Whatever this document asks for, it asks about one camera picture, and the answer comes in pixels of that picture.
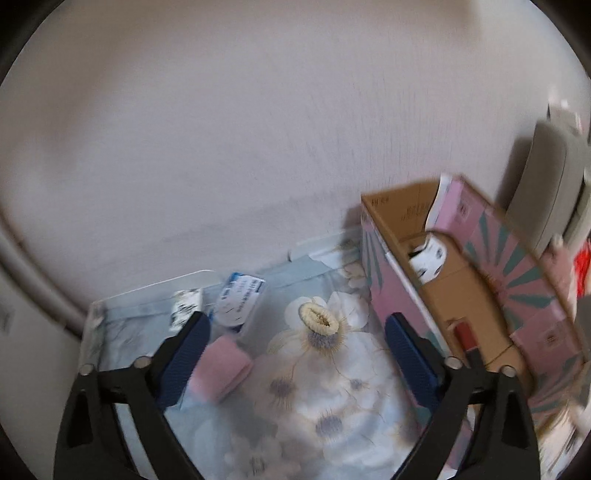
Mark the grey padded headboard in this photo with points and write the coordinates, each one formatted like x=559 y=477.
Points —
x=549 y=194

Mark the red bag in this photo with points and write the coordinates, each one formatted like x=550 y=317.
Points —
x=582 y=272

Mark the small red item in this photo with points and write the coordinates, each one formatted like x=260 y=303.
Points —
x=466 y=334

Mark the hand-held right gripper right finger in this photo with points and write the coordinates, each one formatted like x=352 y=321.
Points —
x=411 y=364

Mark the pink and teal cardboard box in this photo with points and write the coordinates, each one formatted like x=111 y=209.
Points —
x=508 y=277

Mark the cream hair scrunchie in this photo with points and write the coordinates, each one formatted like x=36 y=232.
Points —
x=304 y=314

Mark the white tissue pack black print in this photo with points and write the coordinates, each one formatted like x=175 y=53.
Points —
x=187 y=307
x=427 y=258

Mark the floral cloth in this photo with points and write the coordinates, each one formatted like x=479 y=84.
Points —
x=323 y=392

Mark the small white box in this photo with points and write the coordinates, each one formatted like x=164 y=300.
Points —
x=561 y=110

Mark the white wall pipe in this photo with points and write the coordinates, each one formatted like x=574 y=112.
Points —
x=27 y=277

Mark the blue and white packet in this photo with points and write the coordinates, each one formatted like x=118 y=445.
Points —
x=240 y=300

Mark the pink rectangular block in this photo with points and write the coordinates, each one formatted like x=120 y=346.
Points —
x=221 y=369

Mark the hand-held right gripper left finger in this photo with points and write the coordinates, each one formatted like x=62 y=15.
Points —
x=184 y=355

